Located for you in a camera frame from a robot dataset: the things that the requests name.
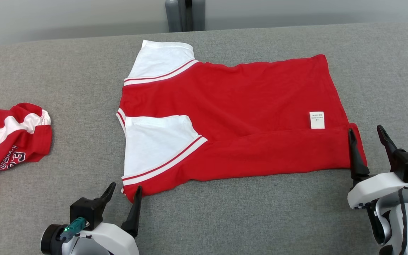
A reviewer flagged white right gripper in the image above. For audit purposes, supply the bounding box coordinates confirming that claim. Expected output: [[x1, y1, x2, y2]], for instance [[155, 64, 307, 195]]
[[347, 125, 408, 210]]

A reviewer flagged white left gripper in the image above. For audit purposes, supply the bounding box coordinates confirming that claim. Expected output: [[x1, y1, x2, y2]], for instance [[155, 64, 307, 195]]
[[41, 182, 143, 255]]

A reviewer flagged red white jersey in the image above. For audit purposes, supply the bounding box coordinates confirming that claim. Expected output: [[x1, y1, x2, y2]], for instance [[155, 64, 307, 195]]
[[0, 103, 53, 212]]

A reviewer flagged red white numbered t-shirt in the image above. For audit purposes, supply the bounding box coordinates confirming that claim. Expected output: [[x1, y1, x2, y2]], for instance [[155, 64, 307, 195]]
[[116, 40, 367, 203]]

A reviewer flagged teal plug left camera cable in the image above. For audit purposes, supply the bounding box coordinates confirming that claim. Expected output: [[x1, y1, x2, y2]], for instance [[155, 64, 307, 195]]
[[61, 217, 89, 242]]

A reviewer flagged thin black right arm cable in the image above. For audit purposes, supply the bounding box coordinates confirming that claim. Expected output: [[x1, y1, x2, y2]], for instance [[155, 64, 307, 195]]
[[397, 188, 408, 249]]

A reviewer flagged grey metal partition post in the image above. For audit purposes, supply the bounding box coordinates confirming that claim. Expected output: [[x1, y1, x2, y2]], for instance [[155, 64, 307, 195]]
[[165, 0, 206, 32]]

